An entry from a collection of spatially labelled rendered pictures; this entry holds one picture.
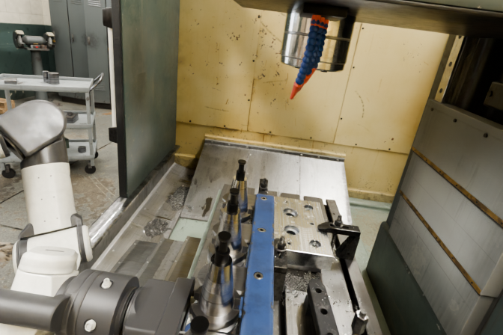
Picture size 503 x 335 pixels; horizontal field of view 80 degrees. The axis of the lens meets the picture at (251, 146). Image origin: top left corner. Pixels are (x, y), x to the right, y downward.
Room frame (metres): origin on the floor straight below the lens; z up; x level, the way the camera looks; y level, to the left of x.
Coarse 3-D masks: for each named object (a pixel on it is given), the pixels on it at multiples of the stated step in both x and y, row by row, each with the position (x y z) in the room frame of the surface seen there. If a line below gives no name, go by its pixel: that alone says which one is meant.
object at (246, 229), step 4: (216, 224) 0.46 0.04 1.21; (244, 224) 0.47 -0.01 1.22; (248, 224) 0.47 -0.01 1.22; (216, 228) 0.45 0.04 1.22; (244, 228) 0.46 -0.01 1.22; (248, 228) 0.46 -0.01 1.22; (216, 232) 0.44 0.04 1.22; (244, 232) 0.44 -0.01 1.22; (248, 232) 0.45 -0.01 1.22; (244, 236) 0.43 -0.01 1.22; (248, 236) 0.43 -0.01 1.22; (248, 240) 0.42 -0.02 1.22; (248, 244) 0.42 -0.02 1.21
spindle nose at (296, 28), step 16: (288, 16) 0.74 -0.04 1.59; (352, 16) 0.71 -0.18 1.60; (288, 32) 0.73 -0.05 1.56; (304, 32) 0.70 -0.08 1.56; (336, 32) 0.69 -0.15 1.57; (352, 32) 0.73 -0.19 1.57; (288, 48) 0.72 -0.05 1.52; (304, 48) 0.70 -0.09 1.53; (336, 48) 0.70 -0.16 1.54; (288, 64) 0.72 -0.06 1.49; (320, 64) 0.69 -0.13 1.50; (336, 64) 0.70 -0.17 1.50
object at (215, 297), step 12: (216, 264) 0.27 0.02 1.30; (228, 264) 0.28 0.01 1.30; (216, 276) 0.27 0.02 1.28; (228, 276) 0.27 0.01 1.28; (204, 288) 0.27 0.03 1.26; (216, 288) 0.27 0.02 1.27; (228, 288) 0.27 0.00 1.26; (204, 300) 0.27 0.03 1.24; (216, 300) 0.26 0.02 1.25; (228, 300) 0.27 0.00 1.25; (204, 312) 0.26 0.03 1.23; (216, 312) 0.26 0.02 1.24; (228, 312) 0.27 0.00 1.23
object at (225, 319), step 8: (200, 288) 0.30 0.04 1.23; (192, 304) 0.27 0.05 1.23; (192, 312) 0.27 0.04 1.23; (200, 312) 0.26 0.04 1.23; (232, 312) 0.27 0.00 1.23; (208, 320) 0.25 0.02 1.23; (216, 320) 0.26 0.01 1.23; (224, 320) 0.26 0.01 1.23; (232, 320) 0.26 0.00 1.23; (216, 328) 0.25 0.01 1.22; (224, 328) 0.25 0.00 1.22; (232, 328) 0.26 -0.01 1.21
